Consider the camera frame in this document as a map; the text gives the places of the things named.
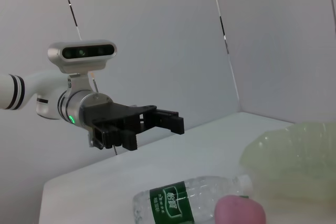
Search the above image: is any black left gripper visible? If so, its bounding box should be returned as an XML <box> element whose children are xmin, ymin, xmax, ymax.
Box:
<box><xmin>81</xmin><ymin>102</ymin><xmax>185</xmax><ymax>152</ymax></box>

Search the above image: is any clear green-label water bottle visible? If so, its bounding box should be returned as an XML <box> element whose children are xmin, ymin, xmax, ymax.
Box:
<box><xmin>132</xmin><ymin>174</ymin><xmax>254</xmax><ymax>224</ymax></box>

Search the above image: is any pink peach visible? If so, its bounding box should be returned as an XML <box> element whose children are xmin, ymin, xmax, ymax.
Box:
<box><xmin>214</xmin><ymin>195</ymin><xmax>266</xmax><ymax>224</ymax></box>

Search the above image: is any pale green fruit plate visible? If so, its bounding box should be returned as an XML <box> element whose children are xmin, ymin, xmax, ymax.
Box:
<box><xmin>238</xmin><ymin>121</ymin><xmax>336</xmax><ymax>209</ymax></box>

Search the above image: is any left gripper cable with plug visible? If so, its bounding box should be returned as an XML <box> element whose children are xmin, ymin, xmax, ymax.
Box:
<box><xmin>89</xmin><ymin>71</ymin><xmax>99</xmax><ymax>95</ymax></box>

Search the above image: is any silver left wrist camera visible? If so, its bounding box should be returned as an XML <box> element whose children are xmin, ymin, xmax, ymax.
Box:
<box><xmin>47</xmin><ymin>39</ymin><xmax>118</xmax><ymax>95</ymax></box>

